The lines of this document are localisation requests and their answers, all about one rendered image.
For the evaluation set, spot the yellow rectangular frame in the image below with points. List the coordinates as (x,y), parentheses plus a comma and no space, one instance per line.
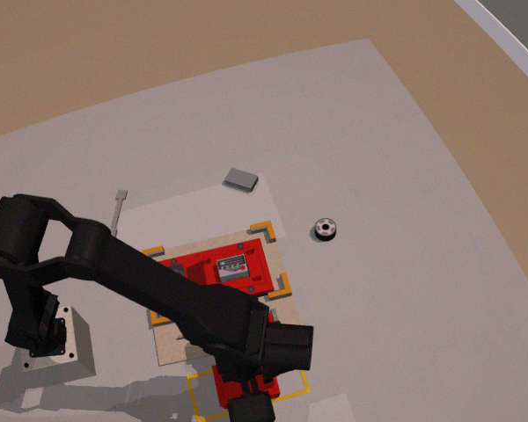
(198,419)

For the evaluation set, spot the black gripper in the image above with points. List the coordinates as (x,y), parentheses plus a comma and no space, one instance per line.
(253,406)

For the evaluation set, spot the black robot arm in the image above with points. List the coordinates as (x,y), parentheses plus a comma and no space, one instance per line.
(225,322)

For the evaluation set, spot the small black and white toy wheel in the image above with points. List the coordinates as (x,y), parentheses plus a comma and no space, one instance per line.
(329,233)

